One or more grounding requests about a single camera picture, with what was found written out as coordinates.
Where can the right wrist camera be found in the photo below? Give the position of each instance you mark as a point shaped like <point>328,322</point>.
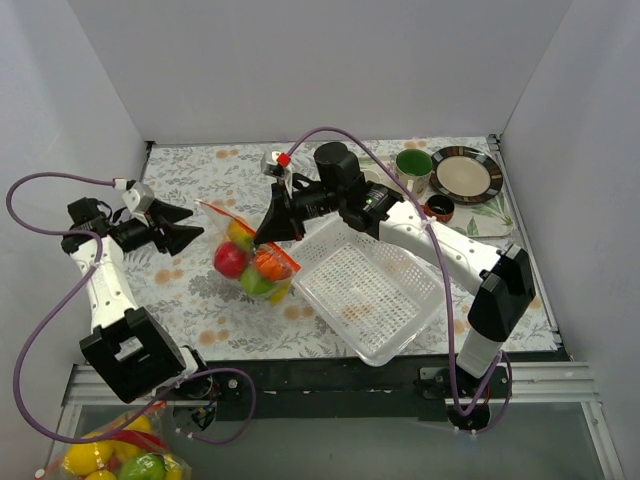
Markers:
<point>276,165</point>

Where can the striped rim plate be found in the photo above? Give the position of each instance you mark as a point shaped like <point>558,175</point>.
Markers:
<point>466,175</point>

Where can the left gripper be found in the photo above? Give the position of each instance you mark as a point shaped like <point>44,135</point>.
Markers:
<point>157,230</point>

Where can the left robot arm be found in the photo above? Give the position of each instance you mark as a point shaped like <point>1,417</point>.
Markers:
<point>127,346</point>

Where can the white plastic basket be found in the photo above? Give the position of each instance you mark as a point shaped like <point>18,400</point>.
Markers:
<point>377,297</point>

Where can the small brown cup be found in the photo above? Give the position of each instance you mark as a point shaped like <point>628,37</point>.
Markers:
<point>439,207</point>

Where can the green inside floral mug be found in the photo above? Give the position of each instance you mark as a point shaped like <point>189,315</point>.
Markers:
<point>413,168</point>

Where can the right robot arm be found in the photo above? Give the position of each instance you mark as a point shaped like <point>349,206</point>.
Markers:
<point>501,282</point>

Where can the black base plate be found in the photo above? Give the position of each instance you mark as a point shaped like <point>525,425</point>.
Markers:
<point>414,386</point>

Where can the cream mug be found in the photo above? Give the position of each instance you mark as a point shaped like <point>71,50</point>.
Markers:
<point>372,176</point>

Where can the floral serving tray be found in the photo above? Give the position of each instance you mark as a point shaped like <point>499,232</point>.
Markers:
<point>490,219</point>

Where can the zip bag of fake fruit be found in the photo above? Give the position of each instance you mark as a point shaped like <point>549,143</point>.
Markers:
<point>264,271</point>

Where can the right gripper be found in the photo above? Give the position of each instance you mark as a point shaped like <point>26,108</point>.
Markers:
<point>289,208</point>

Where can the aluminium front rail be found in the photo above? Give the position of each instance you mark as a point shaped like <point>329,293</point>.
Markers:
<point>533,382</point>

